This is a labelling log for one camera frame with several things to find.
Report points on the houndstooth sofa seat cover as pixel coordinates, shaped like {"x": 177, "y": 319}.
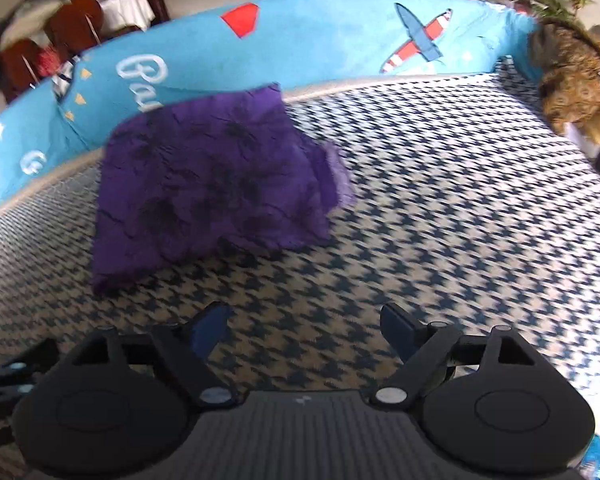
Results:
{"x": 455, "y": 210}

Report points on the white paper box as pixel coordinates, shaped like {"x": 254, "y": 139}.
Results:
{"x": 582, "y": 140}

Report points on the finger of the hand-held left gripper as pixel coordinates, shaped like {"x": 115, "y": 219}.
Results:
{"x": 30, "y": 357}

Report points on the purple floral garment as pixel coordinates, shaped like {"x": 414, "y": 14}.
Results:
{"x": 205, "y": 185}

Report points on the white-clothed dining table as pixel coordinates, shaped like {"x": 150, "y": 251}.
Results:
{"x": 127, "y": 7}

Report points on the red floral cloth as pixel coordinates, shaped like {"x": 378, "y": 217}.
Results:
{"x": 47, "y": 60}

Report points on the blue plastic bag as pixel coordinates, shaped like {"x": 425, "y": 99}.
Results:
{"x": 592, "y": 460}

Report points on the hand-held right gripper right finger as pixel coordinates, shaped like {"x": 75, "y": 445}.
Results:
{"x": 397, "y": 332}

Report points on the light padded coat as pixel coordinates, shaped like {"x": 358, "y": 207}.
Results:
{"x": 30, "y": 15}

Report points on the brown wooden chair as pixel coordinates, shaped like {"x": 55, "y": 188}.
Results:
{"x": 20, "y": 70}
{"x": 75, "y": 25}

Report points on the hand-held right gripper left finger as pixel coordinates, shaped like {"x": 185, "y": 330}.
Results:
{"x": 207, "y": 330}

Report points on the blue printed sofa backrest cover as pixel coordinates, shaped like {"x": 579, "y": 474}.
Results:
{"x": 305, "y": 45}

